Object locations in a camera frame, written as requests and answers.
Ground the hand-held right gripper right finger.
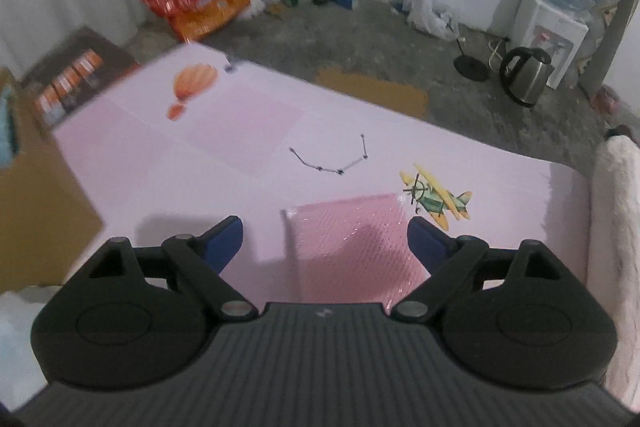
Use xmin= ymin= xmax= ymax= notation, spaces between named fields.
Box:
xmin=391 ymin=216 xmax=566 ymax=324

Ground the white water dispenser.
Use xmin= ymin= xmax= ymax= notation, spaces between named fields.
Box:
xmin=505 ymin=0 xmax=590 ymax=90

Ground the patterned rolled mat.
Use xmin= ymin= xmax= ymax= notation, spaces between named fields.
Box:
xmin=580 ymin=0 xmax=640 ymax=100

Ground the crumpled white plastic bag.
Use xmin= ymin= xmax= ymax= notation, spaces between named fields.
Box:
xmin=407 ymin=0 xmax=458 ymax=40

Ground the white power cable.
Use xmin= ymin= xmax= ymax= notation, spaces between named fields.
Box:
xmin=487 ymin=34 xmax=512 ymax=64

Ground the steel electric kettle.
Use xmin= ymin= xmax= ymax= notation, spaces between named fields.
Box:
xmin=499 ymin=47 xmax=556 ymax=108

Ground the dark printed carton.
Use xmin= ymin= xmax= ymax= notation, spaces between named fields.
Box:
xmin=20 ymin=26 xmax=142 ymax=132

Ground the brown cardboard box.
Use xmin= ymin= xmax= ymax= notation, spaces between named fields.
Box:
xmin=0 ymin=67 xmax=105 ymax=295

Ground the teal cloth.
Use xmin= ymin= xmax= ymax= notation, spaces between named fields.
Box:
xmin=0 ymin=82 xmax=22 ymax=168

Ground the white rolled quilt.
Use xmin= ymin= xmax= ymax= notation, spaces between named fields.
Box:
xmin=587 ymin=134 xmax=640 ymax=403

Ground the flat cardboard piece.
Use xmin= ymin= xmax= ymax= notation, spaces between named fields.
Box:
xmin=316 ymin=67 xmax=430 ymax=120

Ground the black round stand base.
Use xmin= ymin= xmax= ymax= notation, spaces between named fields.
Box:
xmin=453 ymin=38 xmax=488 ymax=82

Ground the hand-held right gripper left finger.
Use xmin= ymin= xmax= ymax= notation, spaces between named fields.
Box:
xmin=85 ymin=215 xmax=259 ymax=321

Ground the pink play mat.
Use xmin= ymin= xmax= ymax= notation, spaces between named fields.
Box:
xmin=52 ymin=43 xmax=606 ymax=313

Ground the pink slipper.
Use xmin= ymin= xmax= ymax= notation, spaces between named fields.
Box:
xmin=595 ymin=87 xmax=627 ymax=114

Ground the pink bubble mailer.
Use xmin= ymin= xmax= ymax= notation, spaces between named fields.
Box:
xmin=284 ymin=193 xmax=431 ymax=313

